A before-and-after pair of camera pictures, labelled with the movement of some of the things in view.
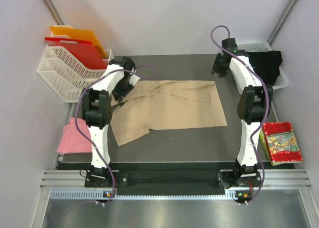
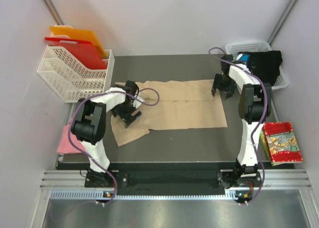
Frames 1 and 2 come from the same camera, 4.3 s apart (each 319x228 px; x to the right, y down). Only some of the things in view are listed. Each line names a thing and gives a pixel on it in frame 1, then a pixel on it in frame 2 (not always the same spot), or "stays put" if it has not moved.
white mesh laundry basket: x=263 y=46 stays put
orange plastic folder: x=81 y=34 stays put
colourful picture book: x=279 y=144 stays put
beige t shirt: x=166 y=104 stays put
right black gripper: x=223 y=73 → x=229 y=90
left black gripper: x=116 y=93 → x=116 y=110
